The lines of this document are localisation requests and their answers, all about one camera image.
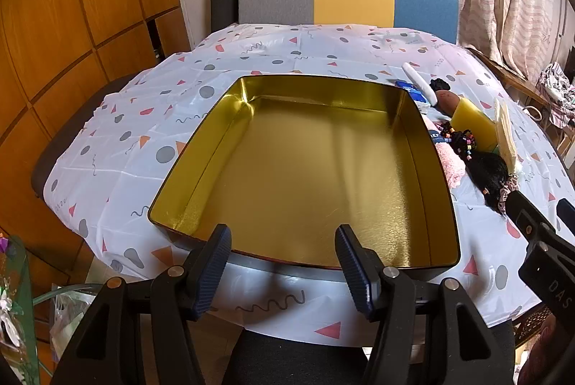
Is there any cream knit cloth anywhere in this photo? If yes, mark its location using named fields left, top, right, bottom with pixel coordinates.
left=494, top=99, right=523, bottom=174

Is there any pink towel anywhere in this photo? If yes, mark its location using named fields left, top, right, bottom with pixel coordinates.
left=435, top=142, right=466, bottom=189

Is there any yellow sponge block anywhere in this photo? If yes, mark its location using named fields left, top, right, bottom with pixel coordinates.
left=450, top=98, right=498, bottom=153

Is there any brown makeup sponge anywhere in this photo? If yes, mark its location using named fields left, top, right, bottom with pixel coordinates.
left=436, top=90, right=461, bottom=117

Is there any black scrunchie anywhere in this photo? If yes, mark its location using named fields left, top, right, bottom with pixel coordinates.
left=430, top=78, right=450, bottom=91

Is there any blue tissue pack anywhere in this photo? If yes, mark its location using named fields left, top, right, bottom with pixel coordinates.
left=395, top=80, right=428, bottom=104

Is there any white foam sponge bar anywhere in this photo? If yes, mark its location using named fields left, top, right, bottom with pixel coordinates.
left=401, top=62, right=438, bottom=107

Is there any pink satin scrunchie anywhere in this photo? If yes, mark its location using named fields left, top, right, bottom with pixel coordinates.
left=498, top=174, right=519, bottom=213

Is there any wooden side table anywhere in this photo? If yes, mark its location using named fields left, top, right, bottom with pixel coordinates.
left=468, top=47, right=574, bottom=159

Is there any gold metal tin box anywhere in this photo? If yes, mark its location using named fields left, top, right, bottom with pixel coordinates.
left=148, top=75, right=461, bottom=272

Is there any crumpled clothes pile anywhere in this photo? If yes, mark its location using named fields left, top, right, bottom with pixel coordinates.
left=536, top=62, right=574, bottom=129

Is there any plastic bag on floor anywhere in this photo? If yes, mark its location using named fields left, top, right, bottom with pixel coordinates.
left=50, top=291, right=95, bottom=362

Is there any wooden panel cabinet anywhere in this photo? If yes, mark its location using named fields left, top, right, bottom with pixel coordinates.
left=1, top=0, right=190, bottom=279

